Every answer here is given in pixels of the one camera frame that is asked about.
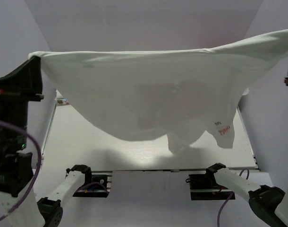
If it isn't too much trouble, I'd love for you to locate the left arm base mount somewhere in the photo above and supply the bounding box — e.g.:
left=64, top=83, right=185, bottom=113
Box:
left=73, top=172, right=112, bottom=198

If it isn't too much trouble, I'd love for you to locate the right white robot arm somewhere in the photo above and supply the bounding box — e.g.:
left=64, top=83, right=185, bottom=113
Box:
left=206, top=163, right=288, bottom=227

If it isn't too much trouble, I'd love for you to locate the folded colourful cartoon t-shirt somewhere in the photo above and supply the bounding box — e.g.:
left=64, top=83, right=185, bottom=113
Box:
left=55, top=98, right=70, bottom=106

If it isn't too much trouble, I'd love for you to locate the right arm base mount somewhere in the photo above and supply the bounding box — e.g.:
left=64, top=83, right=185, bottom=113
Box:
left=185, top=174, right=236, bottom=201

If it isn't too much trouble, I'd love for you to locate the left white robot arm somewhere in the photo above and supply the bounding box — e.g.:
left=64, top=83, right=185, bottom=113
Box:
left=0, top=57, right=93, bottom=227

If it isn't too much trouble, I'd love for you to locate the white plastic basket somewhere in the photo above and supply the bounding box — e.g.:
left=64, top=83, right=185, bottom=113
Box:
left=242, top=88, right=249, bottom=96

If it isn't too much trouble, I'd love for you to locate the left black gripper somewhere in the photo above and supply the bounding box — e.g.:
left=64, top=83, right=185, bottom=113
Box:
left=0, top=55, right=43, bottom=151

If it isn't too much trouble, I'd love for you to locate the white red print t-shirt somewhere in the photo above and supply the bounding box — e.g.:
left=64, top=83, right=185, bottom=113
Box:
left=29, top=29, right=288, bottom=152

